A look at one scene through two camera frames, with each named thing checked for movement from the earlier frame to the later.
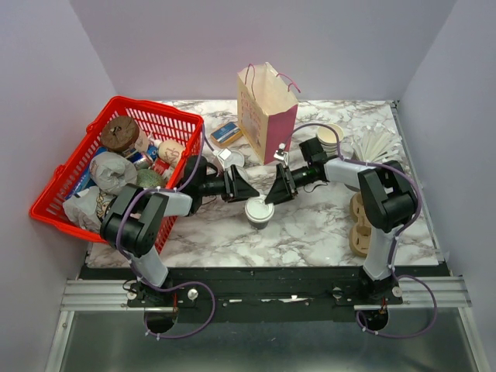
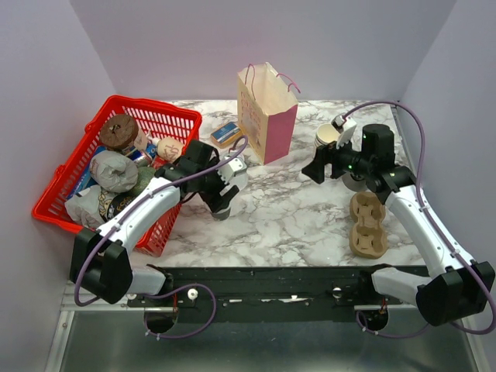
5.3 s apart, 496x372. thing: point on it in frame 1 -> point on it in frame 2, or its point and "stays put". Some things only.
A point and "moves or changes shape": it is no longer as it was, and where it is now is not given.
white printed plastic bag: [86, 208] stays put
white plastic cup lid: [257, 211] moves or changes shape
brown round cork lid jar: [119, 133] stays put
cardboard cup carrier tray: [360, 235] stays put
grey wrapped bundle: [111, 172] stays put
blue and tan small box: [225, 135] stays put
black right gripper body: [296, 179] -> [344, 160]
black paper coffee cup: [258, 225] -> [222, 214]
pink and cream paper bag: [266, 110] stays put
